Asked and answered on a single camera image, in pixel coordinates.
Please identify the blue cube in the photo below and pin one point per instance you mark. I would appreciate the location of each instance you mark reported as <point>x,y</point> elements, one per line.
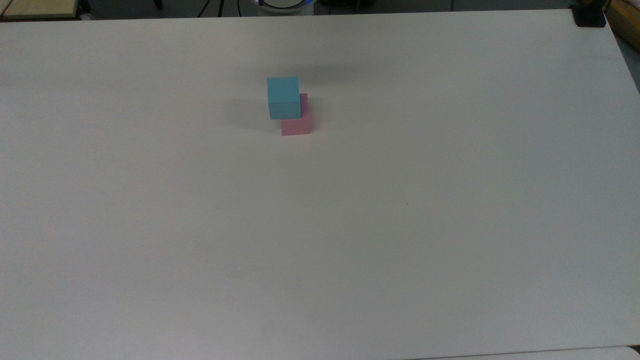
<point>283,97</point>

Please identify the pink cube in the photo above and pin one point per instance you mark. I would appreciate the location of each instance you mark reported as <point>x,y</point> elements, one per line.
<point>297,126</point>

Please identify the black table clamp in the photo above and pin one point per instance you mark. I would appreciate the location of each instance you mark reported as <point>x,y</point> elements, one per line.
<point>590,19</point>

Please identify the light wooden table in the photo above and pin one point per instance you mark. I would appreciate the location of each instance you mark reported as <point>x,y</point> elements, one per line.
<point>35,7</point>

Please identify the brown wooden furniture edge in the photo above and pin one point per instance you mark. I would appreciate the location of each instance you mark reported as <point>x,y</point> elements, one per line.
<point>627,22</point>

